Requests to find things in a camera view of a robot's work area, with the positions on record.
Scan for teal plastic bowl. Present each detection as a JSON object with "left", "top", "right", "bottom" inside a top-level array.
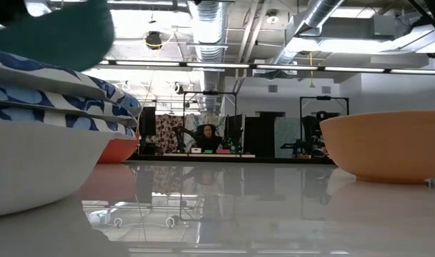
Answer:
[{"left": 0, "top": 0, "right": 116, "bottom": 72}]

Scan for blue patterned paper bowl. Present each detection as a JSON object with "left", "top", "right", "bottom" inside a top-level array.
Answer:
[
  {"left": 0, "top": 82, "right": 139, "bottom": 126},
  {"left": 0, "top": 103, "right": 136, "bottom": 219}
]

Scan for blue patterned white plates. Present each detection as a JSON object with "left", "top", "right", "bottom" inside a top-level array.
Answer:
[{"left": 0, "top": 49, "right": 143, "bottom": 117}]

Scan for coral red plastic bowl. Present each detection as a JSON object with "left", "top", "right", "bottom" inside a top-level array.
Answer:
[{"left": 96, "top": 132, "right": 141, "bottom": 164}]

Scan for peach orange plastic bowl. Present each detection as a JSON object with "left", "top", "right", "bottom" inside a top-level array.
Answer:
[{"left": 319, "top": 110, "right": 435, "bottom": 185}]

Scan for black dome ceiling fixture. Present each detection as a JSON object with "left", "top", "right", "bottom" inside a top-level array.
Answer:
[{"left": 144, "top": 31, "right": 164, "bottom": 51}]

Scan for brown patterned curtain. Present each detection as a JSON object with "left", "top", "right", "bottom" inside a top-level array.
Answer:
[{"left": 154, "top": 114, "right": 184, "bottom": 154}]

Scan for pale blue patterned cloth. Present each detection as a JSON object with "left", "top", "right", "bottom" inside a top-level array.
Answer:
[{"left": 184, "top": 113, "right": 227, "bottom": 151}]

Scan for person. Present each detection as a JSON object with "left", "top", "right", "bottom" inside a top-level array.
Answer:
[{"left": 191, "top": 124, "right": 224, "bottom": 153}]

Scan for black partition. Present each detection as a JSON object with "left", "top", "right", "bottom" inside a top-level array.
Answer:
[{"left": 224, "top": 113, "right": 275, "bottom": 158}]

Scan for black overhead light bar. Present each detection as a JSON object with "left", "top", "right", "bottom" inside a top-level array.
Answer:
[{"left": 95, "top": 59, "right": 435, "bottom": 76}]

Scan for teal panel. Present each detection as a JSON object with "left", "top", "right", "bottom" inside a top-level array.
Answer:
[{"left": 274, "top": 116, "right": 302, "bottom": 158}]

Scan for black background machine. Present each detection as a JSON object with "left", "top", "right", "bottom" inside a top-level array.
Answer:
[{"left": 280, "top": 110, "right": 341, "bottom": 158}]

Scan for silver round ventilation duct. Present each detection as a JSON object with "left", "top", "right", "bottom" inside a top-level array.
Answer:
[{"left": 187, "top": 0, "right": 229, "bottom": 114}]

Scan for black frame stand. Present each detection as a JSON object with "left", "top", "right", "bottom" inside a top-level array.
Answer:
[
  {"left": 182, "top": 91, "right": 239, "bottom": 155},
  {"left": 299, "top": 95, "right": 350, "bottom": 158}
]

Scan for silver slanted ventilation duct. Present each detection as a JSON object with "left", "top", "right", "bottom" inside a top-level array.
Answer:
[{"left": 270, "top": 0, "right": 346, "bottom": 71}]

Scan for yellow hanging pull cord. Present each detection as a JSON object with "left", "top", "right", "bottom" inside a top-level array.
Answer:
[{"left": 308, "top": 51, "right": 316, "bottom": 89}]

